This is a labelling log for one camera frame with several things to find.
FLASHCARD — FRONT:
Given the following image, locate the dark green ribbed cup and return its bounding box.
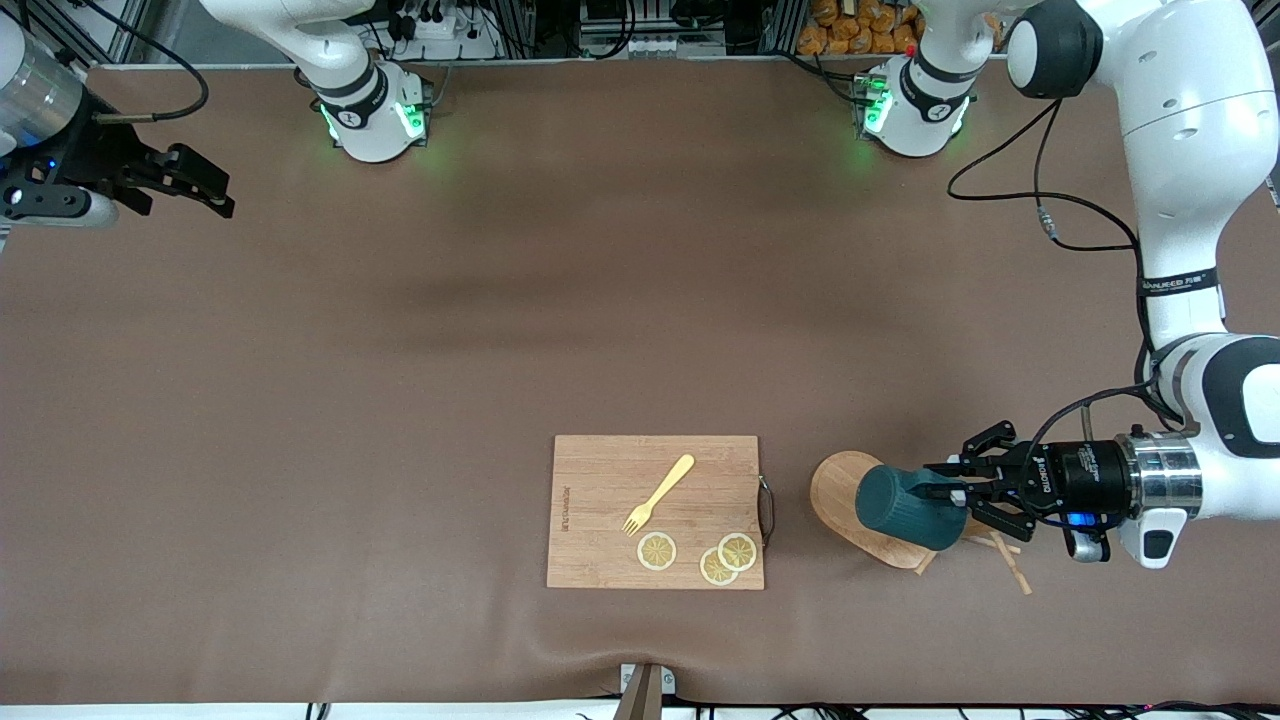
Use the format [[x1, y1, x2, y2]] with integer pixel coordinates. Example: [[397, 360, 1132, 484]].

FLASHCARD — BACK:
[[855, 463, 969, 552]]

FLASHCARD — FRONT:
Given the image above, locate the wooden mug tree rack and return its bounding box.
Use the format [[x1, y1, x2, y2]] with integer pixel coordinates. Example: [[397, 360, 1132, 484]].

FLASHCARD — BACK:
[[808, 450, 1033, 597]]

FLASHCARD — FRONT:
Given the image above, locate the white power strip with plugs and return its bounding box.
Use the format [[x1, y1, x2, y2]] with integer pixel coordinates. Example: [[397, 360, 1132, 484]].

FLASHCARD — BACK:
[[385, 10, 501, 61]]

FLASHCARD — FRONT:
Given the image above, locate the yellow plastic fork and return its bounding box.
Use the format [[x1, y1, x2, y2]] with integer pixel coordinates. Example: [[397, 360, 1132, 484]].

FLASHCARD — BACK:
[[622, 454, 696, 538]]

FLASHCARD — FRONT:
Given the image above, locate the orange snack bag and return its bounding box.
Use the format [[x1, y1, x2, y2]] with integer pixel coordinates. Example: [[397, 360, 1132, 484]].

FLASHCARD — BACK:
[[797, 0, 926, 56]]

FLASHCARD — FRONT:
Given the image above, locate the aluminium frame profile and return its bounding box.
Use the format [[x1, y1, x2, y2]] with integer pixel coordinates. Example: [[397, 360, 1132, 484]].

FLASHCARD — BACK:
[[30, 0, 166, 71]]

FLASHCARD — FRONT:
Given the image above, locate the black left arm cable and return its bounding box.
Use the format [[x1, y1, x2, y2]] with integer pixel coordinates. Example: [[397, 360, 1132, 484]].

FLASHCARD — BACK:
[[946, 98, 1166, 421]]

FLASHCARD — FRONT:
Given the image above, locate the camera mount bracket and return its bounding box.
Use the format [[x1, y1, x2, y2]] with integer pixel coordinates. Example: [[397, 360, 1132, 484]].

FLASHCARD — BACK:
[[618, 662, 678, 720]]

